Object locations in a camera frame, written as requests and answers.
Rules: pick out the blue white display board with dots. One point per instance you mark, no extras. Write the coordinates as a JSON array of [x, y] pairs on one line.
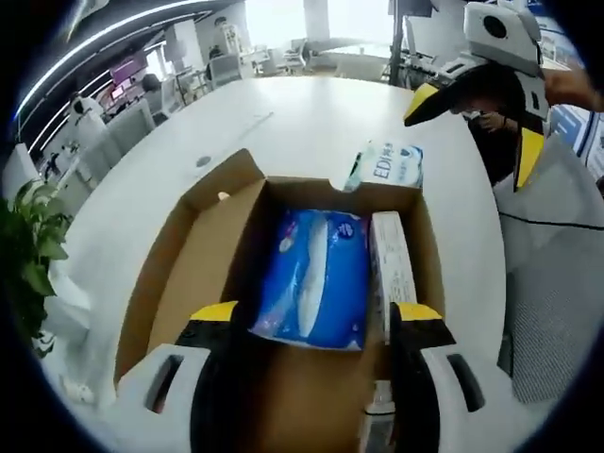
[[580, 122]]

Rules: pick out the white square column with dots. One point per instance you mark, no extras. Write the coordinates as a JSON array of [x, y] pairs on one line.
[[318, 21]]

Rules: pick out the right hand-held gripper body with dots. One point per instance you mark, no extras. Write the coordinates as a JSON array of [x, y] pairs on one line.
[[505, 38]]

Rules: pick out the blue white wet wipes pack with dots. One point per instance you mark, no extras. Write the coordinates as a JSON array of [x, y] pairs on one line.
[[391, 165]]

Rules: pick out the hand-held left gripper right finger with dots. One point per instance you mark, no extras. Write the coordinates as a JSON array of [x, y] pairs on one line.
[[415, 377]]

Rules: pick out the blue soft tissue pack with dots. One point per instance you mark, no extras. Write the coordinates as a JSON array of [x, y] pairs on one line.
[[311, 283]]

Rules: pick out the person's right hand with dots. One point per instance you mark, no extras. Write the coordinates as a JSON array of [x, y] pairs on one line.
[[578, 87]]

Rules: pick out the purple wall screen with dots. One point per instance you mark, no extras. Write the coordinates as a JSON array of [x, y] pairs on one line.
[[128, 68]]

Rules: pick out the brown cardboard shoe box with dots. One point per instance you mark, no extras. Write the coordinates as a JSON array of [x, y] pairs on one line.
[[198, 264]]

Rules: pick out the white office counter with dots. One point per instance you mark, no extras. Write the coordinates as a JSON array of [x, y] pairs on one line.
[[122, 137]]

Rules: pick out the green plant in white pot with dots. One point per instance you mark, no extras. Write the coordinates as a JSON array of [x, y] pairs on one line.
[[33, 245]]

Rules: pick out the small clear bottle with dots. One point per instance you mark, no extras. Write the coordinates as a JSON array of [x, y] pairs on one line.
[[380, 401]]

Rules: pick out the long white printed box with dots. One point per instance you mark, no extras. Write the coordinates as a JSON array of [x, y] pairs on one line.
[[394, 264]]

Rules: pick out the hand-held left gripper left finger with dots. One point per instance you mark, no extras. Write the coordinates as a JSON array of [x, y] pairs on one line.
[[222, 377]]

